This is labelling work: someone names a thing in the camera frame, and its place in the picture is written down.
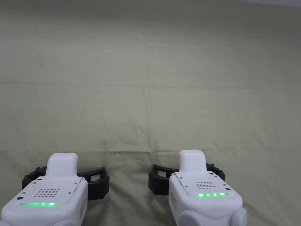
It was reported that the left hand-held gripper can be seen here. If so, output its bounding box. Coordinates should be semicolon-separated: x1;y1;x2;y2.
0;153;111;226

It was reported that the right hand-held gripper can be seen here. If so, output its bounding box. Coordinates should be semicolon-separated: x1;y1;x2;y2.
148;150;248;226

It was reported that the bed with pale green sheet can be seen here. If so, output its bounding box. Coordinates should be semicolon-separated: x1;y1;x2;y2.
0;0;301;226

